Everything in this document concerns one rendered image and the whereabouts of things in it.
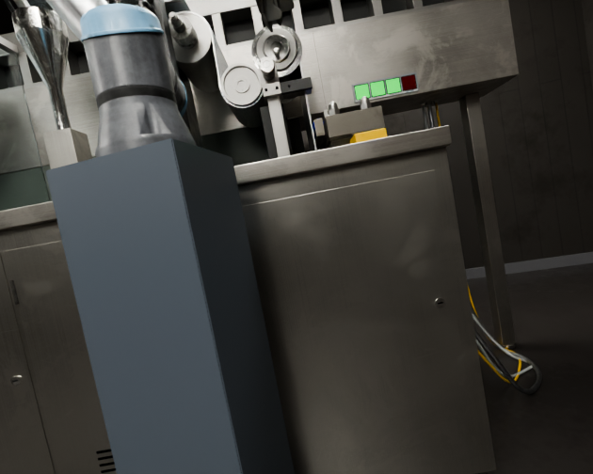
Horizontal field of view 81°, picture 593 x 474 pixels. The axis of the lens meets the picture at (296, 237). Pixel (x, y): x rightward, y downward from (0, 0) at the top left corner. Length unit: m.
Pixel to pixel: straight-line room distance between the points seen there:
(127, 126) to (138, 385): 0.36
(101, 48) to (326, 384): 0.76
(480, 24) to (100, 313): 1.56
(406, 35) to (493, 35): 0.33
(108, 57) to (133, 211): 0.23
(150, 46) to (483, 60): 1.29
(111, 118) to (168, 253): 0.21
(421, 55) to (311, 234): 0.98
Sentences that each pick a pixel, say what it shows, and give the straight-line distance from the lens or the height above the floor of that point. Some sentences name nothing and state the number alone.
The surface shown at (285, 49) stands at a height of 1.24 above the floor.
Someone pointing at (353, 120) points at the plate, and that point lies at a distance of 1.04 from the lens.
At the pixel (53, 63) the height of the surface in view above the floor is 1.38.
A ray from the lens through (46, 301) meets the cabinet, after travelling 0.98.
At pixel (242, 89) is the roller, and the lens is 1.10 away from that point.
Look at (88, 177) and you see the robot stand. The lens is 0.55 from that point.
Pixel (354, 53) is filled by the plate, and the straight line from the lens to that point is 1.51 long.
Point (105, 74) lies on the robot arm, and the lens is 0.61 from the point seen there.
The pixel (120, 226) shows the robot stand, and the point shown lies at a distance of 0.52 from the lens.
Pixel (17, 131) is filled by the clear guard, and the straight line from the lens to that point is 1.66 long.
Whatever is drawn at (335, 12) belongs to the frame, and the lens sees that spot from 1.57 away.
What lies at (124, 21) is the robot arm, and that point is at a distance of 0.63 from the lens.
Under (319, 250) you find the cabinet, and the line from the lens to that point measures 0.77.
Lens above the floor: 0.78
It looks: 4 degrees down
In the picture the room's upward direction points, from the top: 11 degrees counter-clockwise
